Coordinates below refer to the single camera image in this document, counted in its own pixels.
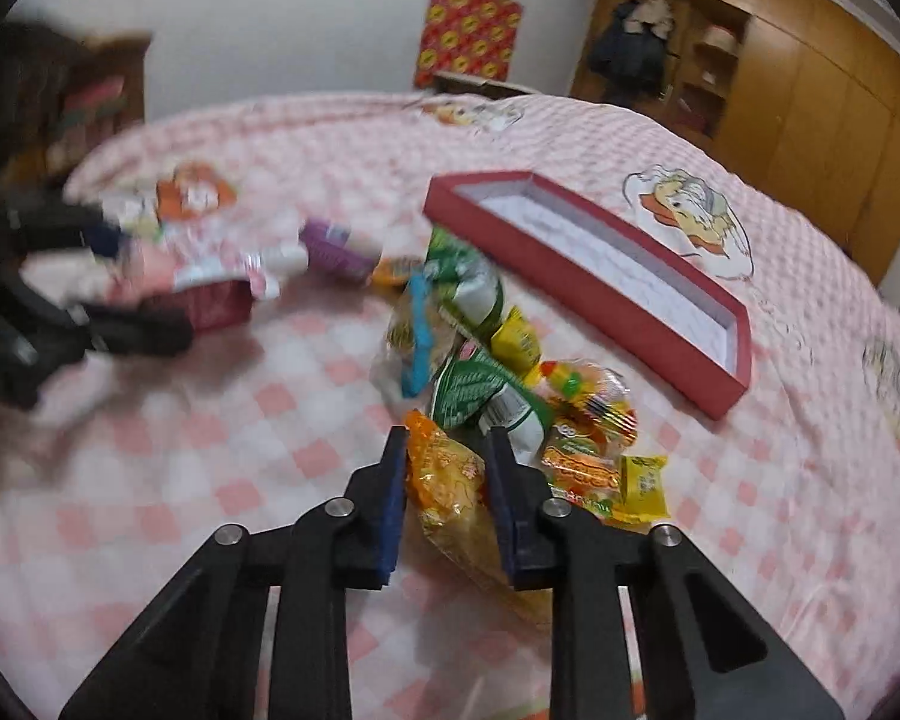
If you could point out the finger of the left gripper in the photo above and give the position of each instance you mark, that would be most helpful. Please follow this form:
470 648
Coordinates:
44 221
134 331

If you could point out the yellow cake packet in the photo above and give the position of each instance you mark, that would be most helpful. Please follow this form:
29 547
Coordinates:
642 500

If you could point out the pink peach jelly pouch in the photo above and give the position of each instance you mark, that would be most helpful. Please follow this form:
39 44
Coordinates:
216 290

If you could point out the red yellow patterned wall cloth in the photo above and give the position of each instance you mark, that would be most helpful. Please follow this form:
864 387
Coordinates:
468 37

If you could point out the orange rice cracker bag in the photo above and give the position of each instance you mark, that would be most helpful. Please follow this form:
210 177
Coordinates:
447 484

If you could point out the pink checkered bedspread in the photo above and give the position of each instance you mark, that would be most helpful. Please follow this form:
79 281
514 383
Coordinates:
128 465

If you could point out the dark hanging jacket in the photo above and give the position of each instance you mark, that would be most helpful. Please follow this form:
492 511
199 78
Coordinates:
631 54

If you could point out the red shallow gift box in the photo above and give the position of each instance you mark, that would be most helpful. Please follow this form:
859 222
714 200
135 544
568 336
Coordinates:
678 322

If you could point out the wooden wardrobe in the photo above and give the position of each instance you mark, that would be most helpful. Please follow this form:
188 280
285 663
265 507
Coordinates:
797 97

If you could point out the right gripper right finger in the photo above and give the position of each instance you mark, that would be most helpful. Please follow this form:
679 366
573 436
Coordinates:
643 625

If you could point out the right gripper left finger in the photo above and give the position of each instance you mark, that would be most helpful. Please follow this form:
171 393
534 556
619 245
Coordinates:
194 651

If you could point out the orange jelly cup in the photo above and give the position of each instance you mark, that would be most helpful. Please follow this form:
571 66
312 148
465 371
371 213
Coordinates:
395 272

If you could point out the clear bag colourful candy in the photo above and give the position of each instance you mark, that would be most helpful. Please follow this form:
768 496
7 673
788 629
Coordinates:
589 393

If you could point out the orange yellow gummy packet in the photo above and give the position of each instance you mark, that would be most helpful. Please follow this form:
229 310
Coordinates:
582 466

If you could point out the clear packet blue toy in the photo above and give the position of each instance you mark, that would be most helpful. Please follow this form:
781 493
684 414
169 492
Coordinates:
404 367

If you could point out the green snack packet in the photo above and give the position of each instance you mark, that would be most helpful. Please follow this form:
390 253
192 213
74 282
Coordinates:
475 391
466 283

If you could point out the purple small tin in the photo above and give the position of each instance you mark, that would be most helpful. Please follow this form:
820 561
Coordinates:
338 251

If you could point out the small yellow candy packet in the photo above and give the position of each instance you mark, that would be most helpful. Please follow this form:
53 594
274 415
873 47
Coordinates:
515 344

